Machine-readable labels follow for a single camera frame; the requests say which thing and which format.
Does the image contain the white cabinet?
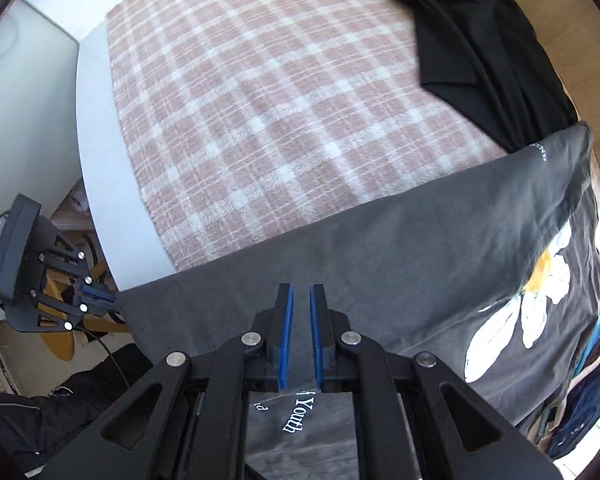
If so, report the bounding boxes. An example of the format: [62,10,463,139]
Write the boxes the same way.
[0,0,81,221]

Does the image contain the navy folded garment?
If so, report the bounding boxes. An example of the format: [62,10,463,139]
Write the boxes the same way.
[550,350,600,461]

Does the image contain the black garment with yellow print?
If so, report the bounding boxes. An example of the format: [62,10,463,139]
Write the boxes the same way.
[360,0,581,153]

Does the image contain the black cable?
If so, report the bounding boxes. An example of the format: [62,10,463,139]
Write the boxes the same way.
[75,327,131,386]

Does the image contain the white mattress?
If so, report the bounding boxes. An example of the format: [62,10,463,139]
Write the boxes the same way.
[77,25,181,293]

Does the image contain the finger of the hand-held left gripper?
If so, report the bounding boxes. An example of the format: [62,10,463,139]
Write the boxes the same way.
[30,290,118,328]
[42,235,116,296]

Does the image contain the grey flower print t-shirt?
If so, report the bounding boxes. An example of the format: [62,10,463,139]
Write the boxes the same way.
[117,122,600,480]

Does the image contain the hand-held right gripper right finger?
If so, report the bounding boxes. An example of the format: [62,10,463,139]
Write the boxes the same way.
[309,284,563,480]

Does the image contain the pink plaid blanket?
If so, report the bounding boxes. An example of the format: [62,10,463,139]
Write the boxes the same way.
[105,0,511,271]

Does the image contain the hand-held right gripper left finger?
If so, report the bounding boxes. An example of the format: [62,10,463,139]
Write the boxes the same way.
[82,283,293,480]

